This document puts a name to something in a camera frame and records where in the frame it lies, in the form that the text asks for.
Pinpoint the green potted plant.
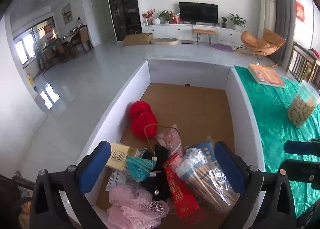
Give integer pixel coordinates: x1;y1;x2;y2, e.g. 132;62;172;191
229;13;247;27

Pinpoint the dining table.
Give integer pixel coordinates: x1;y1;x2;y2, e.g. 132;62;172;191
42;38;76;63

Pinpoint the red packaged bag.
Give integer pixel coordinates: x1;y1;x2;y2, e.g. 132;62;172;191
163;153;205;224

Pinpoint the white storage box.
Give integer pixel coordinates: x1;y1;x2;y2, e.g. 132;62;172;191
81;60;265;171

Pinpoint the green tablecloth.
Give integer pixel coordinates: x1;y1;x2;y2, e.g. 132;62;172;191
233;65;320;219

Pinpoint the black glass cabinet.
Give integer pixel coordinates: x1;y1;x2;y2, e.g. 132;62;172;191
108;0;142;41

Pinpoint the black fluffy object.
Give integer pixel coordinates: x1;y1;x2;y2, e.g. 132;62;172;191
140;144;171;201

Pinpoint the pink patterned bag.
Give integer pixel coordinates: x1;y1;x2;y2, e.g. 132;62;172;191
155;125;183;157

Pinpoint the tissue paper pack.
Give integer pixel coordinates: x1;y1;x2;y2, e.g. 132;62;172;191
106;143;138;171

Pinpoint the pink mesh net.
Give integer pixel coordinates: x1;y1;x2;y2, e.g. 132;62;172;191
106;185;169;228

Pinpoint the small wooden bench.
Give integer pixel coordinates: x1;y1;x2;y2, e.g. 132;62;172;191
193;29;217;46

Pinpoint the orange lounge chair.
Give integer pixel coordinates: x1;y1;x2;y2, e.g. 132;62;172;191
235;28;286;66

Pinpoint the teal patterned pouch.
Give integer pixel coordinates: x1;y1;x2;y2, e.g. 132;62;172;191
126;157;156;182

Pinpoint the purple round floor mat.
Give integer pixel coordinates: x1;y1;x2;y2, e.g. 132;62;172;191
212;44;235;52

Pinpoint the clear plastic snack jar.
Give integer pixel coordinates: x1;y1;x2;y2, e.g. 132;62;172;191
287;80;319;128

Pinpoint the cardboard box on floor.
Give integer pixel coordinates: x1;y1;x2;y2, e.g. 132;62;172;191
124;33;153;46

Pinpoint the orange book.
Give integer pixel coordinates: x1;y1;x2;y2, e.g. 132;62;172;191
247;63;285;88

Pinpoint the red flower vase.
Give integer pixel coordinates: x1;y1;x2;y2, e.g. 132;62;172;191
142;9;155;26

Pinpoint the wooden dining chair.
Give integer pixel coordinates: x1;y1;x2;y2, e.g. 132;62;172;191
70;25;93;54

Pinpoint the white tv cabinet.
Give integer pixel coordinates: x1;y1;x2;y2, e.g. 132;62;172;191
142;24;242;45

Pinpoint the black flat television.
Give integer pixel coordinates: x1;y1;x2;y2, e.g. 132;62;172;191
179;2;218;24

